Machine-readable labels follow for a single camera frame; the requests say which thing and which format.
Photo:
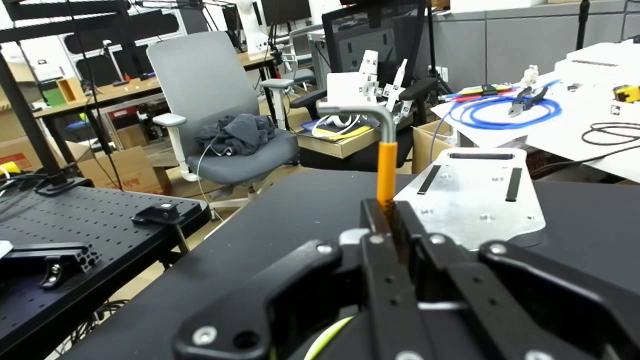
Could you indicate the wooden desk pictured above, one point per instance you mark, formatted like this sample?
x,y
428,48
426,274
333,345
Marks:
x,y
120,90

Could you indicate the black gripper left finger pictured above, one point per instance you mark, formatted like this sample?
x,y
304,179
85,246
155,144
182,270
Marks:
x,y
306,280

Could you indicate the dark gray clothing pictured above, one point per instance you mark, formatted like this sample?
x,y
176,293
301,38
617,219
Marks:
x,y
237,132

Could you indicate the gray partition wall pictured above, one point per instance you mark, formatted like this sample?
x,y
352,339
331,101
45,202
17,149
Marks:
x,y
533,33

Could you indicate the white side table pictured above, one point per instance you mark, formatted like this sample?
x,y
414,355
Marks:
x,y
573,130

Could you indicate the black perforated breadboard table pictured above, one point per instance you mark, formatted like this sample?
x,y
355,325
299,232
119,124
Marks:
x,y
80,226

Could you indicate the black extrusion bracket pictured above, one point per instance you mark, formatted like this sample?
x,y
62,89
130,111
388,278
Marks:
x,y
51,260

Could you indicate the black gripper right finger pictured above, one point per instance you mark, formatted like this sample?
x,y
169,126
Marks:
x,y
533,293

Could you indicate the aluminum mounting plate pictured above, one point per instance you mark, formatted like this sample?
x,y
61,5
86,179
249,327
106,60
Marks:
x,y
472,200

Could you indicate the green plastic cup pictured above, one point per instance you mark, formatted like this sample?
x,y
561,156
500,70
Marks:
x,y
329,336

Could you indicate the brown cardboard box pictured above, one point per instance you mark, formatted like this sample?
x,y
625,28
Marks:
x,y
432,143
122,170

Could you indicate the black metal frame stand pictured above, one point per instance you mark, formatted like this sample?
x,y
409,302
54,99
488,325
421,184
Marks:
x,y
40,23

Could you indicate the black pliers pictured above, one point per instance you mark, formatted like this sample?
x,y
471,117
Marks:
x,y
531,97

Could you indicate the yellow tool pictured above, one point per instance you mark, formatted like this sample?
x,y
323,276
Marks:
x,y
626,93

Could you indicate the black mesh office chair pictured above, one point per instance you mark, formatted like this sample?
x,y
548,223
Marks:
x,y
360,33

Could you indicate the white mechanical device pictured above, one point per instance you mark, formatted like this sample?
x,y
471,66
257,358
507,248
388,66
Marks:
x,y
360,87

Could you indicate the gray office chair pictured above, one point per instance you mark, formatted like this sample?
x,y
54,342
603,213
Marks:
x,y
201,81

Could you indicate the black clamp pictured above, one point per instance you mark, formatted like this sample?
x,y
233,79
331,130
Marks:
x,y
159,214

